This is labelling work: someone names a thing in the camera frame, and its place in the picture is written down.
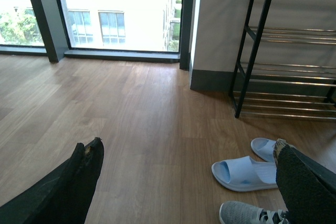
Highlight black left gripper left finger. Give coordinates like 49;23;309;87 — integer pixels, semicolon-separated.
1;137;104;223

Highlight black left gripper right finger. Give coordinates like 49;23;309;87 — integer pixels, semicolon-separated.
273;138;335;223

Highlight light blue slipper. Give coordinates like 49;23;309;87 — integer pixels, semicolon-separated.
211;156;277;192
250;137;276;163

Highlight grey knit sneaker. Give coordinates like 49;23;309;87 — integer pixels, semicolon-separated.
219;201;290;224

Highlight black metal shoe rack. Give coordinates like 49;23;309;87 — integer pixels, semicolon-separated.
229;0;335;121

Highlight dark window frame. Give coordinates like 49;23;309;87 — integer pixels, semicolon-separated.
1;0;193;70

